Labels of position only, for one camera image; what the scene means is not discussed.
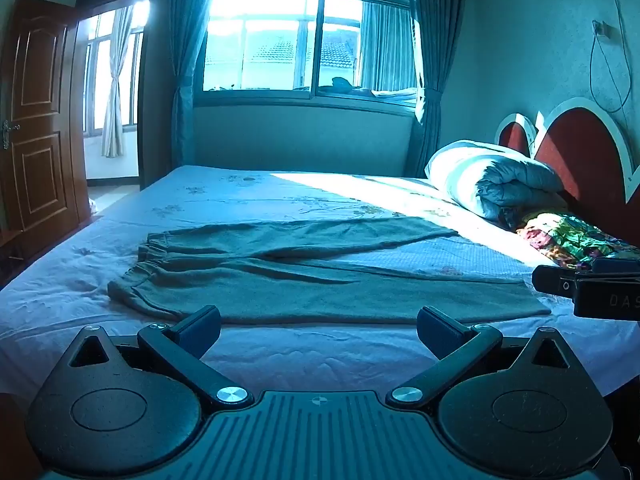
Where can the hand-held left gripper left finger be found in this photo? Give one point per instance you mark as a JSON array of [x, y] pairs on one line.
[[201, 326]]

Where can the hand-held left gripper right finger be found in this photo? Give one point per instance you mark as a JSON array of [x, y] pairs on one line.
[[439, 327]]

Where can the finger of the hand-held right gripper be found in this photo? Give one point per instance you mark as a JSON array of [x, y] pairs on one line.
[[552, 280]]

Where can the grey-green pants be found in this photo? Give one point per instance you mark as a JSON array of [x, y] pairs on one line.
[[310, 280]]

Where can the colourful printed blanket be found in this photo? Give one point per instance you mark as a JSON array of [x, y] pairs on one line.
[[565, 240]]

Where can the rolled striped quilt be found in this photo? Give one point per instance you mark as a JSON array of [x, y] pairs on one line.
[[492, 175]]

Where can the red and white headboard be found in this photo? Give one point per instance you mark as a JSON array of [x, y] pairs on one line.
[[580, 155]]

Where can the bed with pale floral sheet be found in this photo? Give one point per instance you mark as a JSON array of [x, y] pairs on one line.
[[280, 195]]

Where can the dark curtain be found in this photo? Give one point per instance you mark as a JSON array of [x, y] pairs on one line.
[[190, 60], [430, 70]]

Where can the white tied curtain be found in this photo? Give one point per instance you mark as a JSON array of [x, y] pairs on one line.
[[116, 85]]

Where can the brown wooden door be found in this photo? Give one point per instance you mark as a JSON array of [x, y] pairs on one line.
[[42, 125]]

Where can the dark cloth lump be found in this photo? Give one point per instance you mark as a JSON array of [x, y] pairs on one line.
[[345, 84]]

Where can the hallway window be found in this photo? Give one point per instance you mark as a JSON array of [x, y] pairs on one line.
[[97, 75]]

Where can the sheer window curtain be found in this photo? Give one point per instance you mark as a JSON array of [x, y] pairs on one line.
[[385, 45]]

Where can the large bedroom window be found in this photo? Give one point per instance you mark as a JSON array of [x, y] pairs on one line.
[[300, 35]]

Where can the wall socket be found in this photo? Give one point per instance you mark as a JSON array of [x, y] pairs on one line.
[[602, 29]]

